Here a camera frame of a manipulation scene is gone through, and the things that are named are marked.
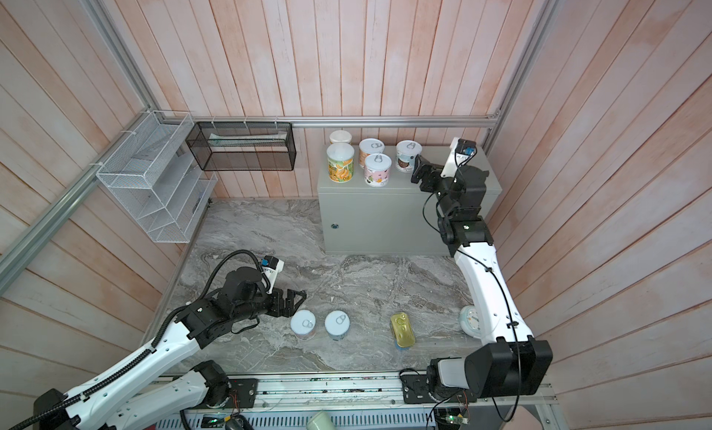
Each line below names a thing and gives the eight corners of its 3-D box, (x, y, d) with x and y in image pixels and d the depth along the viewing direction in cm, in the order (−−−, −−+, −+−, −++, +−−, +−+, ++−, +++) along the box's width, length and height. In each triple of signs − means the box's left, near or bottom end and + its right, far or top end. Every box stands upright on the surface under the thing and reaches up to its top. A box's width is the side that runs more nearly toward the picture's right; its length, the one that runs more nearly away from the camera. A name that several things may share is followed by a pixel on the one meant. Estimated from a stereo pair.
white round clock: (464, 337, 85) (467, 334, 82) (457, 310, 91) (460, 306, 88) (482, 337, 85) (486, 334, 82) (473, 310, 91) (477, 306, 88)
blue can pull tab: (325, 340, 84) (324, 334, 80) (326, 317, 89) (325, 309, 84) (349, 340, 84) (349, 334, 80) (349, 317, 89) (349, 309, 84)
